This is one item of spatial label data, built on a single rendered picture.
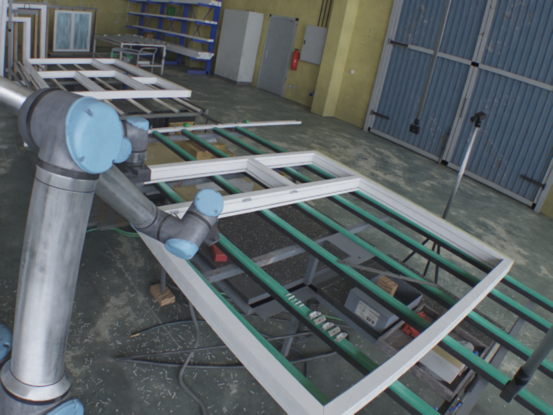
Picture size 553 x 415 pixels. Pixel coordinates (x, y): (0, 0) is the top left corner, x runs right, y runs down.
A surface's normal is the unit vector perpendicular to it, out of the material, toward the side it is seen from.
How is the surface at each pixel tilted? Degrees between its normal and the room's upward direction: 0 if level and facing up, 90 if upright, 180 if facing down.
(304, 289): 0
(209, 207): 37
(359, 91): 90
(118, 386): 0
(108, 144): 83
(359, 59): 90
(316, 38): 90
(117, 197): 112
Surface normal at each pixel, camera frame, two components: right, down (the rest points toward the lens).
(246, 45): 0.62, 0.43
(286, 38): -0.76, 0.14
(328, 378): 0.18, -0.89
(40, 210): -0.13, 0.08
